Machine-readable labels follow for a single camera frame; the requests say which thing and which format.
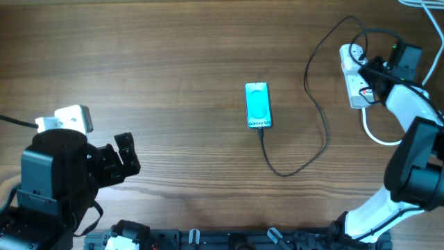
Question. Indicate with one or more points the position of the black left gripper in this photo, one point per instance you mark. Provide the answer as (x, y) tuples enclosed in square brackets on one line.
[(115, 173)]

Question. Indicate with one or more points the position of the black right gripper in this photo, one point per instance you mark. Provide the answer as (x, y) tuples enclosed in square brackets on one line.
[(376, 74)]

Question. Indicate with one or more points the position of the turquoise screen smartphone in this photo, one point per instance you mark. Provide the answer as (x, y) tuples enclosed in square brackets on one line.
[(258, 108)]

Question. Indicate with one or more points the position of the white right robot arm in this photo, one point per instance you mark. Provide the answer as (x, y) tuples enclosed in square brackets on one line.
[(412, 184)]

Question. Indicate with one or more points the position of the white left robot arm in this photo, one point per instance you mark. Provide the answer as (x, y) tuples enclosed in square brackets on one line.
[(62, 174)]

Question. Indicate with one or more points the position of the white power strip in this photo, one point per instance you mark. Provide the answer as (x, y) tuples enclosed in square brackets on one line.
[(353, 80)]

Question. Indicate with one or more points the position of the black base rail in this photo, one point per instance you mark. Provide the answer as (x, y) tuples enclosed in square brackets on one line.
[(307, 238)]

